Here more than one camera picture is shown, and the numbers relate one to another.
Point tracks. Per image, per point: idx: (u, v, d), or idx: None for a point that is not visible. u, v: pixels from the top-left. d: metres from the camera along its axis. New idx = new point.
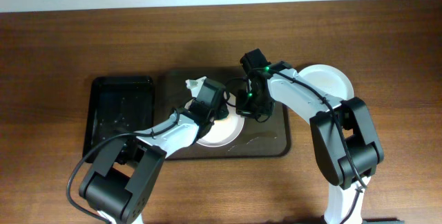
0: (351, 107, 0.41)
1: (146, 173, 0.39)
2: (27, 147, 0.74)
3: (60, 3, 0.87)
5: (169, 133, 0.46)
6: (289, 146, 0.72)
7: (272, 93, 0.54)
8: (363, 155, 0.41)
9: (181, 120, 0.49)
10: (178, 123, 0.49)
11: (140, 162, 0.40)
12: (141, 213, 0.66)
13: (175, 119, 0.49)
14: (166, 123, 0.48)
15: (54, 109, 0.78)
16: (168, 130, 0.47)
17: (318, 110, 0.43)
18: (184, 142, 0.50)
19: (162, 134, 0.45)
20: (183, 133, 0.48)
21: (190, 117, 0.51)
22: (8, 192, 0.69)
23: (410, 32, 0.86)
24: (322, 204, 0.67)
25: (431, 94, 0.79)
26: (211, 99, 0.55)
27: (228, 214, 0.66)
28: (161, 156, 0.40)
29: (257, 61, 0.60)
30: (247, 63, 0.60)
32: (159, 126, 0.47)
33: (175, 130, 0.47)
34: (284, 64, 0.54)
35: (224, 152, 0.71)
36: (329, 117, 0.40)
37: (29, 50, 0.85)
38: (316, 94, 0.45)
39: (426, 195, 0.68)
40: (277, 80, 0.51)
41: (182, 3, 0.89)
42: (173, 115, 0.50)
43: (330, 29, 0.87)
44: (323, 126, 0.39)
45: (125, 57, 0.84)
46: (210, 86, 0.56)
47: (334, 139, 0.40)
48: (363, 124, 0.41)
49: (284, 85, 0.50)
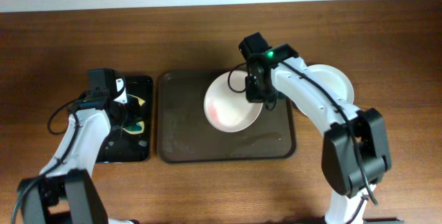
0: (367, 119, 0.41)
1: (83, 201, 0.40)
2: (27, 146, 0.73)
3: (61, 3, 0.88)
5: (79, 141, 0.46)
6: (293, 146, 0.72)
7: (277, 86, 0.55)
8: (373, 165, 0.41)
9: (81, 119, 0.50)
10: (79, 124, 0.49)
11: (67, 193, 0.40)
12: (141, 214, 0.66)
13: (76, 122, 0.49)
14: (70, 131, 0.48)
15: (54, 108, 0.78)
16: (76, 138, 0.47)
17: (332, 118, 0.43)
18: (99, 135, 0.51)
19: (71, 149, 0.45)
20: (91, 129, 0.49)
21: (89, 109, 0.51)
22: (7, 192, 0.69)
23: (409, 31, 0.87)
24: (322, 203, 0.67)
25: (431, 94, 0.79)
26: (106, 85, 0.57)
27: (228, 214, 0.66)
28: (82, 176, 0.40)
29: (258, 46, 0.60)
30: (247, 48, 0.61)
32: (63, 142, 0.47)
33: (83, 134, 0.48)
34: (289, 50, 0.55)
35: (229, 155, 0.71)
36: (345, 132, 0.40)
37: (30, 49, 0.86)
38: (329, 99, 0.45)
39: (427, 195, 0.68)
40: (284, 73, 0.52)
41: (182, 4, 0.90)
42: (70, 119, 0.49)
43: (330, 29, 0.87)
44: (338, 140, 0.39)
45: (125, 57, 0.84)
46: (94, 74, 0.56)
47: (349, 155, 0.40)
48: (378, 137, 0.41)
49: (293, 79, 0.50)
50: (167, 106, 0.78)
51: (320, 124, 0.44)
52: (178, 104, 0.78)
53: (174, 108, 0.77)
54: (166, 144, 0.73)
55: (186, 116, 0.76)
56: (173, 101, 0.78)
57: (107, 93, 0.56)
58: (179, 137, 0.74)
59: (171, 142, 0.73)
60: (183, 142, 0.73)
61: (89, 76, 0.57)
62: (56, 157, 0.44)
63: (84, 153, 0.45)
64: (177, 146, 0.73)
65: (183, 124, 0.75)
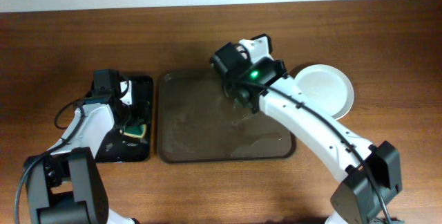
0: (380, 156, 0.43)
1: (85, 178, 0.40)
2: (27, 147, 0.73)
3: (61, 3, 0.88)
5: (84, 128, 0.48)
6: (293, 146, 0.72)
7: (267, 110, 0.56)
8: (390, 196, 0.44)
9: (87, 110, 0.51)
10: (85, 115, 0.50)
11: (70, 169, 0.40)
12: (141, 214, 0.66)
13: (81, 113, 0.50)
14: (74, 121, 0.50)
15: (54, 108, 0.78)
16: (81, 126, 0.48)
17: (347, 159, 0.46)
18: (102, 127, 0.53)
19: (75, 134, 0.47)
20: (96, 120, 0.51)
21: (92, 106, 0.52)
22: (7, 192, 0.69)
23: (409, 32, 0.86)
24: (322, 204, 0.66)
25: (431, 94, 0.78)
26: (110, 85, 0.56)
27: (228, 215, 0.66)
28: (85, 151, 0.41)
29: (233, 60, 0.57)
30: (221, 63, 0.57)
32: (68, 128, 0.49)
33: (88, 123, 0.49)
34: (273, 66, 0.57)
35: (228, 155, 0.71)
36: (364, 177, 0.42)
37: (30, 49, 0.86)
38: (338, 135, 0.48)
39: (427, 196, 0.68)
40: (280, 101, 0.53)
41: (182, 4, 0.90)
42: (77, 111, 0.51)
43: (330, 29, 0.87)
44: (358, 187, 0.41)
45: (125, 57, 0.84)
46: (101, 75, 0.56)
47: (369, 198, 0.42)
48: (394, 171, 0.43)
49: (291, 110, 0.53)
50: (167, 106, 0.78)
51: (333, 162, 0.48)
52: (178, 104, 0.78)
53: (175, 108, 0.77)
54: (166, 144, 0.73)
55: (186, 116, 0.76)
56: (173, 101, 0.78)
57: (110, 92, 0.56)
58: (180, 137, 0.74)
59: (172, 142, 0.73)
60: (183, 142, 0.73)
61: (95, 75, 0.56)
62: (61, 140, 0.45)
63: (87, 140, 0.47)
64: (177, 146, 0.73)
65: (183, 124, 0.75)
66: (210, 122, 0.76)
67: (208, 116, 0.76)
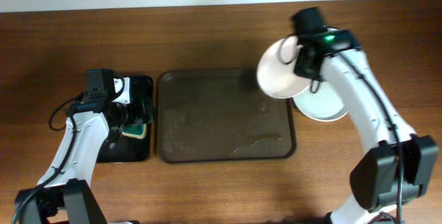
0: (420, 146, 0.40)
1: (82, 210, 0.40)
2: (27, 146, 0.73)
3: (61, 3, 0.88)
5: (78, 147, 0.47)
6: (293, 146, 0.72)
7: (327, 75, 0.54)
8: (409, 189, 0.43)
9: (79, 123, 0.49)
10: (77, 128, 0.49)
11: (66, 204, 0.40)
12: (141, 213, 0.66)
13: (74, 127, 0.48)
14: (67, 137, 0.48)
15: (54, 108, 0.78)
16: (74, 146, 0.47)
17: (382, 135, 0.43)
18: (98, 137, 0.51)
19: (69, 158, 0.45)
20: (90, 133, 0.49)
21: (86, 113, 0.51)
22: (7, 192, 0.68)
23: (409, 31, 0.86)
24: (322, 204, 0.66)
25: (431, 92, 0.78)
26: (103, 86, 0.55)
27: (228, 215, 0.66)
28: (81, 187, 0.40)
29: (314, 24, 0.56)
30: (303, 23, 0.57)
32: (62, 148, 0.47)
33: (83, 139, 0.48)
34: (349, 38, 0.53)
35: (228, 155, 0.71)
36: (394, 153, 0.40)
37: (30, 49, 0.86)
38: (385, 113, 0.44)
39: (427, 195, 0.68)
40: (341, 67, 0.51)
41: (181, 3, 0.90)
42: (69, 122, 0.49)
43: (330, 28, 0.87)
44: (384, 161, 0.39)
45: (125, 57, 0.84)
46: (92, 75, 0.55)
47: (388, 175, 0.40)
48: (425, 169, 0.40)
49: (348, 76, 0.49)
50: (167, 106, 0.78)
51: (363, 132, 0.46)
52: (178, 104, 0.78)
53: (175, 108, 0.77)
54: (166, 144, 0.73)
55: (186, 115, 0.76)
56: (173, 101, 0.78)
57: (105, 95, 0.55)
58: (179, 137, 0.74)
59: (171, 142, 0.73)
60: (183, 142, 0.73)
61: (86, 76, 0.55)
62: (54, 166, 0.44)
63: (83, 161, 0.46)
64: (177, 146, 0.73)
65: (183, 124, 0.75)
66: (210, 122, 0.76)
67: (208, 115, 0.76)
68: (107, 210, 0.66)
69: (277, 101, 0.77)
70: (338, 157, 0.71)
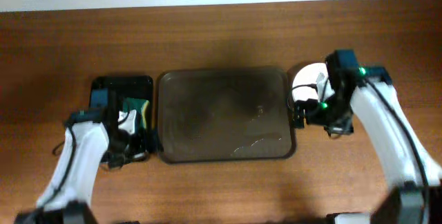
0: None
1: None
2: (27, 146, 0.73)
3: (61, 3, 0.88)
5: (78, 162, 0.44)
6: (293, 146, 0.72)
7: (357, 107, 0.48)
8: None
9: (79, 137, 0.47)
10: (77, 143, 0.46)
11: None
12: (141, 213, 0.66)
13: (74, 142, 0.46)
14: (66, 151, 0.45)
15: (54, 108, 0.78)
16: (73, 163, 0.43)
17: (403, 171, 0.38)
18: (98, 150, 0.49)
19: (69, 176, 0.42)
20: (89, 148, 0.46)
21: (85, 122, 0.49)
22: (7, 192, 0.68)
23: (409, 31, 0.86)
24: (322, 203, 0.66)
25: (432, 92, 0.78)
26: (106, 100, 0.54)
27: (228, 214, 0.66)
28: (81, 210, 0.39)
29: (347, 62, 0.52)
30: (335, 59, 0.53)
32: (60, 163, 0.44)
33: (82, 154, 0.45)
34: (382, 75, 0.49)
35: (228, 155, 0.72)
36: (419, 190, 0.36)
37: (30, 49, 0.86)
38: (412, 148, 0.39)
39: None
40: (372, 99, 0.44)
41: (181, 3, 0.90)
42: (69, 135, 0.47)
43: (331, 28, 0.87)
44: (409, 201, 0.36)
45: (124, 56, 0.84)
46: (99, 90, 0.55)
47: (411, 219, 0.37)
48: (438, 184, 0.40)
49: (378, 113, 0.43)
50: (168, 106, 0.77)
51: (385, 170, 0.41)
52: (178, 103, 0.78)
53: (175, 108, 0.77)
54: (166, 144, 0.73)
55: (186, 115, 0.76)
56: (173, 101, 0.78)
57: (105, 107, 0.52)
58: (179, 136, 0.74)
59: (171, 142, 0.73)
60: (182, 141, 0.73)
61: (93, 93, 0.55)
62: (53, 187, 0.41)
63: (83, 179, 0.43)
64: (176, 146, 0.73)
65: (183, 124, 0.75)
66: (210, 122, 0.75)
67: (208, 115, 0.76)
68: (108, 210, 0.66)
69: (277, 101, 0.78)
70: (338, 157, 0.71)
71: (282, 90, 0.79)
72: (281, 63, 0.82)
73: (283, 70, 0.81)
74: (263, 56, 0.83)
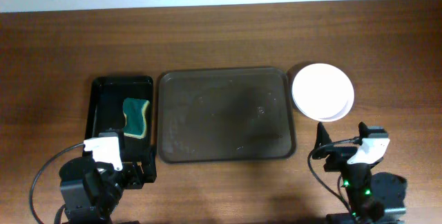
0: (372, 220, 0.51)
1: None
2: (27, 147, 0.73)
3: (61, 3, 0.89)
5: (72, 196, 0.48)
6: (293, 146, 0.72)
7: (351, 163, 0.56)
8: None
9: (65, 187, 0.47)
10: (65, 189, 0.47)
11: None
12: (141, 213, 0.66)
13: (63, 191, 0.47)
14: (63, 195, 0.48)
15: (54, 109, 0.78)
16: (70, 196, 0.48)
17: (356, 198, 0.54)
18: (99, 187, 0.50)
19: (70, 203, 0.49)
20: (80, 190, 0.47)
21: (73, 186, 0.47)
22: (7, 191, 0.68)
23: (408, 32, 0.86)
24: (322, 204, 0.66)
25: (431, 92, 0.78)
26: (81, 169, 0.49)
27: (227, 214, 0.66)
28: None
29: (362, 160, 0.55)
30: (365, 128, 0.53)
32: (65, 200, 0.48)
33: (72, 192, 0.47)
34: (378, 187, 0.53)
35: (228, 155, 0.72)
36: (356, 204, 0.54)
37: (30, 49, 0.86)
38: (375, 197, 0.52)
39: (428, 195, 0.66)
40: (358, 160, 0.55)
41: (181, 4, 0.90)
42: (61, 189, 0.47)
43: (330, 29, 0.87)
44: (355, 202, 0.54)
45: (124, 57, 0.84)
46: (73, 162, 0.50)
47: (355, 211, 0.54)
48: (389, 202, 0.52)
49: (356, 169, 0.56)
50: (167, 106, 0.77)
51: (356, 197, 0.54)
52: (178, 104, 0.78)
53: (174, 108, 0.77)
54: (166, 144, 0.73)
55: (186, 116, 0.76)
56: (173, 101, 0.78)
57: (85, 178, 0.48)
58: (180, 136, 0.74)
59: (172, 142, 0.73)
60: (182, 141, 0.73)
61: (68, 163, 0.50)
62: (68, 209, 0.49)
63: (83, 203, 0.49)
64: (177, 146, 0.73)
65: (183, 124, 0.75)
66: (210, 122, 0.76)
67: (208, 116, 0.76)
68: None
69: (277, 102, 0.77)
70: None
71: (281, 90, 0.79)
72: (281, 64, 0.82)
73: (283, 71, 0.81)
74: (262, 56, 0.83)
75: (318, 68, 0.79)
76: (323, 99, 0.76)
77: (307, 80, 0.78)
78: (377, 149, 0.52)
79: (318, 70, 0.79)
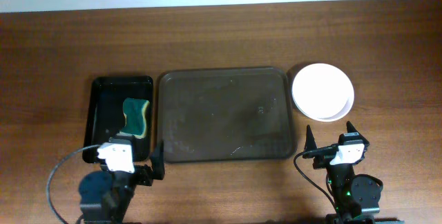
0: (349, 214, 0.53)
1: None
2: (27, 147, 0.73)
3: (62, 4, 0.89)
5: (93, 211, 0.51)
6: (294, 146, 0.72)
7: (333, 164, 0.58)
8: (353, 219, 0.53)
9: (89, 202, 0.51)
10: (88, 204, 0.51)
11: None
12: (141, 213, 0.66)
13: (85, 206, 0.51)
14: (85, 209, 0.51)
15: (54, 109, 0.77)
16: (90, 211, 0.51)
17: (337, 194, 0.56)
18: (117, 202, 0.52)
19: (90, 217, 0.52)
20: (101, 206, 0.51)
21: (95, 202, 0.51)
22: (9, 191, 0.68)
23: (409, 32, 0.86)
24: (322, 203, 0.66)
25: (431, 92, 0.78)
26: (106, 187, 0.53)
27: (227, 214, 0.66)
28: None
29: (346, 163, 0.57)
30: (345, 135, 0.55)
32: (87, 213, 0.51)
33: (93, 207, 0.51)
34: (360, 182, 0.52)
35: (228, 155, 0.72)
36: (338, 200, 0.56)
37: (31, 49, 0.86)
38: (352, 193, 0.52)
39: (427, 195, 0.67)
40: (338, 160, 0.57)
41: (182, 4, 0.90)
42: (84, 204, 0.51)
43: (331, 29, 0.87)
44: (338, 198, 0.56)
45: (124, 57, 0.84)
46: (99, 178, 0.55)
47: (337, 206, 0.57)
48: (368, 200, 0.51)
49: (338, 172, 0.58)
50: (168, 106, 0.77)
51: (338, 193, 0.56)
52: (178, 104, 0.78)
53: (175, 108, 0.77)
54: (166, 144, 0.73)
55: (186, 116, 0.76)
56: (173, 101, 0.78)
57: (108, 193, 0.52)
58: (180, 137, 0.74)
59: (172, 142, 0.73)
60: (183, 142, 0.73)
61: (93, 178, 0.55)
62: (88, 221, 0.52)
63: (102, 217, 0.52)
64: (177, 146, 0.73)
65: (183, 124, 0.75)
66: (210, 122, 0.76)
67: (208, 116, 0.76)
68: None
69: (278, 102, 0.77)
70: None
71: (282, 90, 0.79)
72: (281, 64, 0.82)
73: (283, 71, 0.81)
74: (263, 56, 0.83)
75: (318, 68, 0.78)
76: (324, 99, 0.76)
77: (307, 80, 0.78)
78: (356, 155, 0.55)
79: (318, 70, 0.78)
